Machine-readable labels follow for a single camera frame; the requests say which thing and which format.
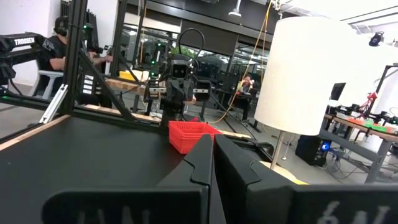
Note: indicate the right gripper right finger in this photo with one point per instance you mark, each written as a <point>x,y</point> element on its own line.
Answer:
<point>264,202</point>

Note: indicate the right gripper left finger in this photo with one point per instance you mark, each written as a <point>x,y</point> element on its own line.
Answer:
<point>180,202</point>

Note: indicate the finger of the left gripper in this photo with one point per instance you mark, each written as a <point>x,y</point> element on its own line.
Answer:
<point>152,91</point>
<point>202,91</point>

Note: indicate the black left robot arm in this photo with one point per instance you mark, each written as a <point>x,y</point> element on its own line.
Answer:
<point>25,42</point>

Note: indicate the person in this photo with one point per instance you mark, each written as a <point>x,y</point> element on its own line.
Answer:
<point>57,49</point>
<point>247,84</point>

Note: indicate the red plastic basket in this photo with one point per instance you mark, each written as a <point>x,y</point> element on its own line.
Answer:
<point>186,137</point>

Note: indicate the black computer tower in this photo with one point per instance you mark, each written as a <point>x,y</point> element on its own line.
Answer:
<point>311,149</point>

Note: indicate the white shade table lamp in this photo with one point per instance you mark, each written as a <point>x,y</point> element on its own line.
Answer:
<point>295,77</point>

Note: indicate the silver aluminium strut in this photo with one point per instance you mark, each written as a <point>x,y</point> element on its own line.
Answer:
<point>54,104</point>

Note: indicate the black table mat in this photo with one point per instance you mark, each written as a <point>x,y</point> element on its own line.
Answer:
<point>77,161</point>

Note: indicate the white chair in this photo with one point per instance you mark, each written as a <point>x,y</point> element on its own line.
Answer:
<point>46,74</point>

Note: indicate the wooden background table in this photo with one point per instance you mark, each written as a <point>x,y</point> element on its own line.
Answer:
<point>357,123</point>

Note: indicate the black monitor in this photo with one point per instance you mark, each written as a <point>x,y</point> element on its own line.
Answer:
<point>338,91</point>

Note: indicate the red background robot part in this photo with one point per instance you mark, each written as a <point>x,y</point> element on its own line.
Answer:
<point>370,101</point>

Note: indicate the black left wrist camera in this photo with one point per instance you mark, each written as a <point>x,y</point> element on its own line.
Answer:
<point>179,70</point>

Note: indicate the black aluminium rig frame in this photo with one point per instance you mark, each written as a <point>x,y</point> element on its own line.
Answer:
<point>74,62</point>

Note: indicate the black ceiling camera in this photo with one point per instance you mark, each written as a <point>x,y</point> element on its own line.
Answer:
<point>376,39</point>

